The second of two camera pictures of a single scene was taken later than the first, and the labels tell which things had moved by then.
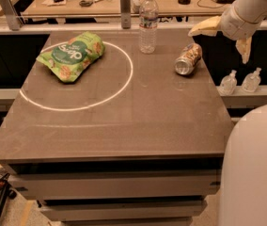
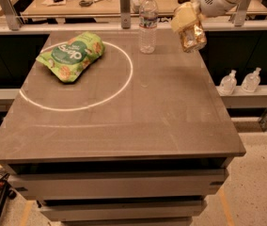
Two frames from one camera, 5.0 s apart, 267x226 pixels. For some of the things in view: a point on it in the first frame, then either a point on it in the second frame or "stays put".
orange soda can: (188, 58) -> (193, 37)
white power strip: (134, 4) stays put
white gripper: (236, 23) -> (211, 1)
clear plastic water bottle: (149, 16) stays put
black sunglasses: (84, 3) stays put
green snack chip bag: (70, 58) stays put
